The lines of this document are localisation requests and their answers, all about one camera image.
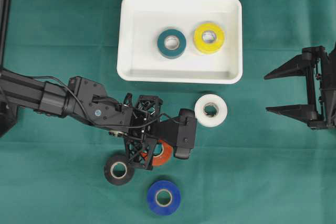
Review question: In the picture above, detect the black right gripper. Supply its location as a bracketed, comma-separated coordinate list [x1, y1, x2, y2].
[264, 46, 335, 130]

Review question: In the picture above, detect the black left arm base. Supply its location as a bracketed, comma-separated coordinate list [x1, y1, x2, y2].
[0, 102, 18, 137]

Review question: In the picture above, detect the yellow tape roll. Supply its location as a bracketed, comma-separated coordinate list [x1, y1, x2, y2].
[194, 23, 225, 54]

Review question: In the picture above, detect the green tape roll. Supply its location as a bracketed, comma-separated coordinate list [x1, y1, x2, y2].
[157, 29, 186, 59]

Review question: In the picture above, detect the blue tape roll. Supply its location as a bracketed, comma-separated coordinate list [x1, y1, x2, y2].
[146, 180, 181, 216]

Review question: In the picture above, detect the white plastic tray case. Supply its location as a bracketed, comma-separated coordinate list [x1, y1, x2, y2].
[117, 0, 243, 84]

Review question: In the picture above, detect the red tape roll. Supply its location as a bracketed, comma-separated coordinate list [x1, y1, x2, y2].
[147, 140, 173, 170]

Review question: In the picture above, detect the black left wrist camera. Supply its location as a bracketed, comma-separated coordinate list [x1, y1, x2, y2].
[153, 108, 198, 161]

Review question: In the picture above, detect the black tape roll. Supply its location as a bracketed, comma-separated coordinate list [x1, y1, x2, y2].
[104, 154, 135, 186]

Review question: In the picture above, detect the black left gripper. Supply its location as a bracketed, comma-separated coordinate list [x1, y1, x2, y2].
[123, 94, 163, 170]

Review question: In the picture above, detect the white tape roll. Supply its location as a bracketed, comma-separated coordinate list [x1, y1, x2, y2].
[194, 94, 228, 127]

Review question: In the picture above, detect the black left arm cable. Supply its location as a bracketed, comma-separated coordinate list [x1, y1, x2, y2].
[31, 76, 184, 130]

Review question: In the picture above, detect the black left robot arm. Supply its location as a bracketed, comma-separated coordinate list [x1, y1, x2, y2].
[1, 69, 162, 170]

